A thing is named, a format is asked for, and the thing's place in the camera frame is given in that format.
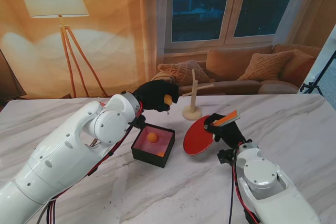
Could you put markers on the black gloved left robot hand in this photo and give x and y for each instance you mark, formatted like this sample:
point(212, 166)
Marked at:
point(155, 95)

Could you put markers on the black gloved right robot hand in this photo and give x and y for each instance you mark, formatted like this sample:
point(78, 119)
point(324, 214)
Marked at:
point(231, 132)

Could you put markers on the orange ping pong ball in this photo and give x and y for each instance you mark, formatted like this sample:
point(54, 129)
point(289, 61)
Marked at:
point(152, 137)
point(168, 100)
point(160, 153)

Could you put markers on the red black ping pong bat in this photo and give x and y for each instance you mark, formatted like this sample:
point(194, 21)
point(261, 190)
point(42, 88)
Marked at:
point(197, 137)

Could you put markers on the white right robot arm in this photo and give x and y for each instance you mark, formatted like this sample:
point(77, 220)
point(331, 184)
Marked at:
point(265, 182)

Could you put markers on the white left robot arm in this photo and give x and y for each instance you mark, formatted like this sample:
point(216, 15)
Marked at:
point(78, 150)

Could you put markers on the black box with pink inside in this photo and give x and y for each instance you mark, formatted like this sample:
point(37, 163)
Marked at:
point(164, 155)

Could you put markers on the wooden peg stand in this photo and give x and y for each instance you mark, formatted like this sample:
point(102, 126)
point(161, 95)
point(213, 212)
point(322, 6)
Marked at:
point(193, 98)

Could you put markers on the printed living room backdrop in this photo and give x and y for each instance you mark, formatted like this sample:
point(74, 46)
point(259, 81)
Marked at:
point(118, 37)

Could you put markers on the black tripod stand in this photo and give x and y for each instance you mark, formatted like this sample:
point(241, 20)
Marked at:
point(308, 86)

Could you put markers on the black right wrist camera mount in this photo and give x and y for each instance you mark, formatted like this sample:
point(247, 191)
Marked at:
point(225, 155)

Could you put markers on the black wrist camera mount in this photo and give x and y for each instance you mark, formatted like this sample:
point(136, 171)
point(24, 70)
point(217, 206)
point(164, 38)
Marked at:
point(139, 122)
point(225, 155)

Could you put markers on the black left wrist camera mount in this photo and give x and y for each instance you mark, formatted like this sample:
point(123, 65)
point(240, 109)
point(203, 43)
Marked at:
point(139, 122)

